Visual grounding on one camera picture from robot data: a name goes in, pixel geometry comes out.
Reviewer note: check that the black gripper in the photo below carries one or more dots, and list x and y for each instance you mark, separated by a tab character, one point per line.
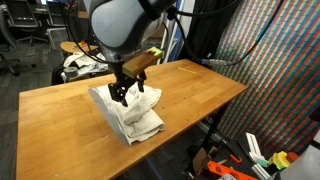
125	80

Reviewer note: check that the white woven cloth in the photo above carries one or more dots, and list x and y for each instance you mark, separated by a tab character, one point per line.
140	123

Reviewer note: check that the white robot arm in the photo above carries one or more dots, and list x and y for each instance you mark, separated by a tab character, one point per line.
116	23

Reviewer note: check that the crumpled white sheet pile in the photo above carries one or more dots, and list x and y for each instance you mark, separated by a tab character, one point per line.
83	61

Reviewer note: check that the white leaning pipe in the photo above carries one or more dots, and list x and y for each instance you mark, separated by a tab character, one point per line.
169	45

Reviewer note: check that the grey tape roll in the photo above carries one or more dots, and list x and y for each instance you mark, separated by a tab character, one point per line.
66	71

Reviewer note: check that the small yellow red object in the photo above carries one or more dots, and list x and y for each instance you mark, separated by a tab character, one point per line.
81	44

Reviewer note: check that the round wooden side table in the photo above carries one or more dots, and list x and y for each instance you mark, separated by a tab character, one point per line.
70	47

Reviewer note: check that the black curtain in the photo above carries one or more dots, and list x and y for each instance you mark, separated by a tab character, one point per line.
206	30

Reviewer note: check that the black orange bar clamp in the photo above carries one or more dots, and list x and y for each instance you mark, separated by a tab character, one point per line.
236	159

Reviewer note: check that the black mesh office chair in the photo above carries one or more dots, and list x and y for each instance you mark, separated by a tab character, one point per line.
21	13

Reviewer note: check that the dark office chair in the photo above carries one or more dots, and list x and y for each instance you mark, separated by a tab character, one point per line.
5	30

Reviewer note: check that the yellow green plastic part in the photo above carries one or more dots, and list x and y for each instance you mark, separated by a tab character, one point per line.
280	160

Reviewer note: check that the red round cap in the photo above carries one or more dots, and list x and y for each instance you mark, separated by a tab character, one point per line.
293	156

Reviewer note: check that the grey white container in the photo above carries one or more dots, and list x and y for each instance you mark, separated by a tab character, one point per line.
303	166

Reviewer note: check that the black table frame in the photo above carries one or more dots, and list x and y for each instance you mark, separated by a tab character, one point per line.
213	130

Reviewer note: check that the white plastic bracket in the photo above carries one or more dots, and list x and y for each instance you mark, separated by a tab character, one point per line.
254	146

